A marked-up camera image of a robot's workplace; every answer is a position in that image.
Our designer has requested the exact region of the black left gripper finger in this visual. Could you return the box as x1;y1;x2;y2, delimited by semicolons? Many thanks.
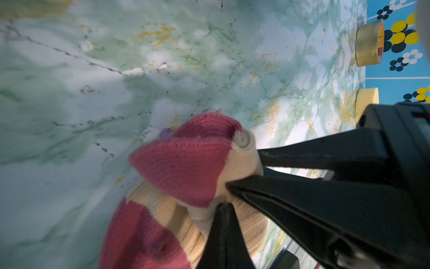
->
197;203;255;269

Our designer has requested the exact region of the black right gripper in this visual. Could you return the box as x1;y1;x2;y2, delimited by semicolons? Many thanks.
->
226;103;430;269

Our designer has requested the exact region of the tan maroon striped sock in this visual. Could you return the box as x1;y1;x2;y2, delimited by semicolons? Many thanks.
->
99;112;269;269

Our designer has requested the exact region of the red green tape roll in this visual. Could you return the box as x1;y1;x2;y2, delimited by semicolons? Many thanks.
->
356;20;385;67

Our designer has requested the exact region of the yellow round sponge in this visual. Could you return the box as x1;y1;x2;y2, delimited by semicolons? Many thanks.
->
355;87;380;124

